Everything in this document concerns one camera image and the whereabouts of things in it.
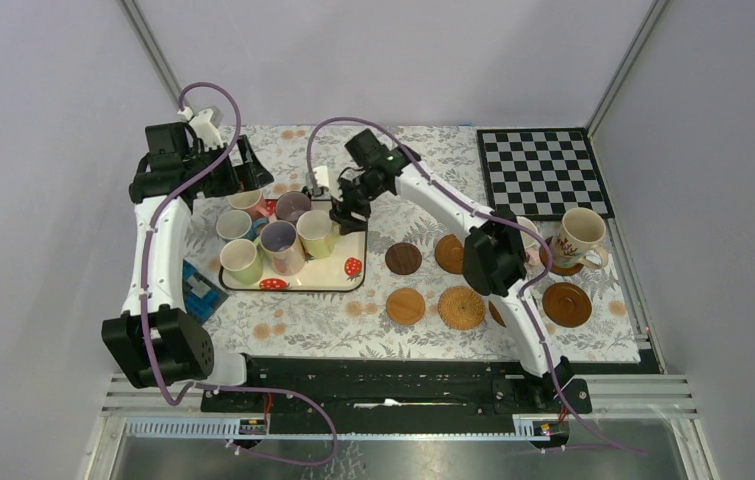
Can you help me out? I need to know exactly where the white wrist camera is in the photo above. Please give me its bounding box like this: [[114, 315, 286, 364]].
[[177, 106, 225, 149], [306, 165, 331, 198]]

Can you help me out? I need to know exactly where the purple cup dark handle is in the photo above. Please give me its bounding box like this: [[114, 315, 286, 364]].
[[275, 191, 312, 225]]

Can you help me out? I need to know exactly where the white cup yellow handle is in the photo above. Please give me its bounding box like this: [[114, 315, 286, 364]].
[[296, 210, 340, 259]]

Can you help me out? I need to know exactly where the lilac cup centre front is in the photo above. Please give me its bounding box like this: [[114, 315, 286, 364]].
[[259, 221, 306, 276]]

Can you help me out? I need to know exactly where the white cup blue handle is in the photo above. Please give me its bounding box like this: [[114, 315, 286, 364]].
[[215, 210, 269, 242]]

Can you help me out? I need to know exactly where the white cup green body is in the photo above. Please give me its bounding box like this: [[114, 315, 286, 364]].
[[219, 239, 264, 285]]

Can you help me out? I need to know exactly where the black white chessboard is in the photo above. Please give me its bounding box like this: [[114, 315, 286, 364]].
[[476, 128, 615, 221]]

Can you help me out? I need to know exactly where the light bamboo coaster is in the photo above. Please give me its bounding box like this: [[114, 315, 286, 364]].
[[386, 288, 426, 326]]

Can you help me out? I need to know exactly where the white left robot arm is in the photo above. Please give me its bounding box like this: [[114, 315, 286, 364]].
[[101, 122, 274, 389]]

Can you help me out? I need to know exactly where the blue block puzzle box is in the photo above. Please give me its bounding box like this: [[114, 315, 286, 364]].
[[182, 260, 228, 324]]

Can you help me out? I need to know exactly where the brown ridged wooden coaster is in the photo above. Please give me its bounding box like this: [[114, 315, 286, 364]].
[[487, 301, 505, 328]]

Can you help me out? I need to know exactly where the white cup pink front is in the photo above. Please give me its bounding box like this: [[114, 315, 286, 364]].
[[516, 216, 540, 266]]

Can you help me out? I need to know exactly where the woven rattan coaster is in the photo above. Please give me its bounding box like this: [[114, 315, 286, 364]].
[[437, 286, 485, 331]]

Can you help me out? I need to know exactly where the white cup pink handle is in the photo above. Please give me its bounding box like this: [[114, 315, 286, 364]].
[[227, 190, 273, 220]]

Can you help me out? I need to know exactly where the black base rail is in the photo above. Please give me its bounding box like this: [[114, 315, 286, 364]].
[[201, 357, 562, 435]]

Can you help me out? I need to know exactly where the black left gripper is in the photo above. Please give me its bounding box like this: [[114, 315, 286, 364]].
[[184, 134, 272, 198]]

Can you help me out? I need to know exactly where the large cream cup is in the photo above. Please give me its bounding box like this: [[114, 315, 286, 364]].
[[549, 207, 609, 270]]

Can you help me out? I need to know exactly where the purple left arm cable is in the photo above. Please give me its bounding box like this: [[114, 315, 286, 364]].
[[139, 82, 340, 468]]

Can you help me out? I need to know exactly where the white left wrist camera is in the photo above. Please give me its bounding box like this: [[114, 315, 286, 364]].
[[177, 106, 225, 149]]

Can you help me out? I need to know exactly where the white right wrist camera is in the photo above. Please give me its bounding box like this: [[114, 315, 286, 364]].
[[306, 165, 331, 198]]

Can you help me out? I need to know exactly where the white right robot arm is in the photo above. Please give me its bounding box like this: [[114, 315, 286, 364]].
[[330, 129, 572, 412]]

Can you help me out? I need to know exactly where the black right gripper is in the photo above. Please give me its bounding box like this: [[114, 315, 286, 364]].
[[327, 174, 385, 238]]

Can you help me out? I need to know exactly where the dark walnut coaster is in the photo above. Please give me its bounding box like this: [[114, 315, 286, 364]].
[[384, 242, 423, 275]]

